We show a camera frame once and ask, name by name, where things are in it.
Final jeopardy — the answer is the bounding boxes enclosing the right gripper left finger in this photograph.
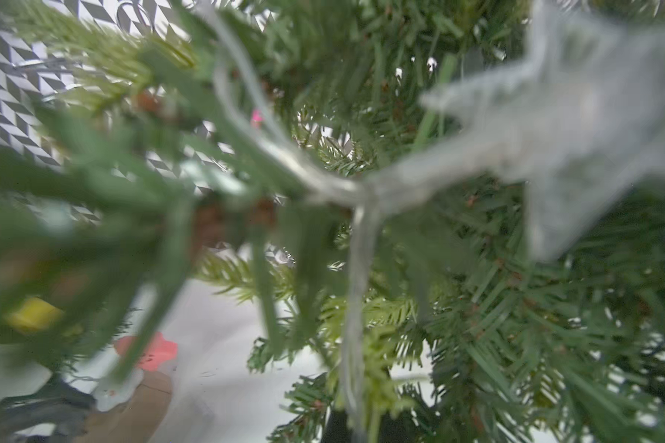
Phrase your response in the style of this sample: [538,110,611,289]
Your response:
[321,410,358,443]

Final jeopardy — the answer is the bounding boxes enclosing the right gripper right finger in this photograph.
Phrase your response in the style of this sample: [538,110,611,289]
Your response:
[377,413,415,443]

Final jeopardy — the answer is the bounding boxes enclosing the thin wire fairy light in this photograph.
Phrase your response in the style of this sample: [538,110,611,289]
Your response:
[193,0,665,439]

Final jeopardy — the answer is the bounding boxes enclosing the star cloud string light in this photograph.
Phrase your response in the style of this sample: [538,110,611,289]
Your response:
[0,293,178,412]

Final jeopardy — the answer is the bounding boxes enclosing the right green fern tree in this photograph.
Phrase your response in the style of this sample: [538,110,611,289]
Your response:
[0,1,665,442]

